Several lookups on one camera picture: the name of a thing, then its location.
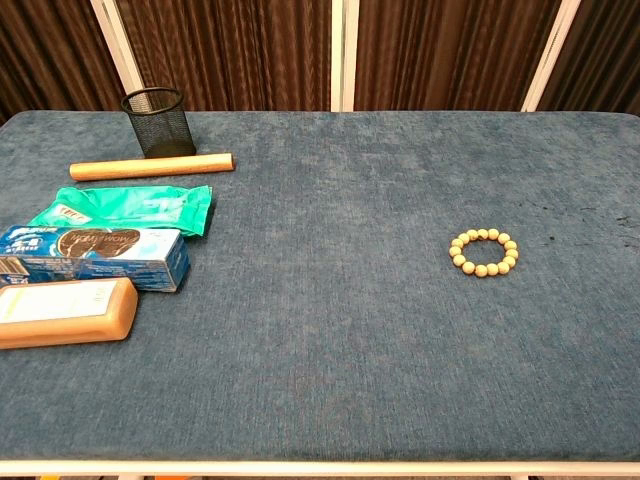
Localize white partition post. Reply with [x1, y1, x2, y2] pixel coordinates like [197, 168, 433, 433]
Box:
[519, 0, 584, 112]
[329, 0, 360, 112]
[89, 0, 147, 112]

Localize brown pleated curtain panel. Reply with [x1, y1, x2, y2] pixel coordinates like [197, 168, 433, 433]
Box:
[0, 0, 127, 126]
[537, 0, 640, 119]
[354, 0, 565, 112]
[113, 0, 334, 112]

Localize blue table cloth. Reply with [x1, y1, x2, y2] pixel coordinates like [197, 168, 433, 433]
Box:
[0, 109, 640, 464]

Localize wooden rolling stick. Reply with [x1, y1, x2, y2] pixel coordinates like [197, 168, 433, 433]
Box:
[69, 152, 236, 182]

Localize green snack pouch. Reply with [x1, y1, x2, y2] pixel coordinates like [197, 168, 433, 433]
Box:
[27, 184, 215, 238]

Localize blue cookie box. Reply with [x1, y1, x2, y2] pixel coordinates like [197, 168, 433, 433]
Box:
[0, 224, 192, 293]

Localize white table frame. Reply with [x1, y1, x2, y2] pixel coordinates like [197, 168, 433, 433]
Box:
[0, 459, 640, 480]

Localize wooden bead bracelet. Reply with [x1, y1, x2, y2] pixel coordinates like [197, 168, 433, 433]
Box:
[448, 227, 520, 278]

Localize brown drink bottle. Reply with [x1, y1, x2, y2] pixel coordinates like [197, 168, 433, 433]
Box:
[0, 277, 140, 350]

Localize black mesh pen cup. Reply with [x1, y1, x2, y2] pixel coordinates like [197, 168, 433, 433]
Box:
[120, 87, 197, 159]

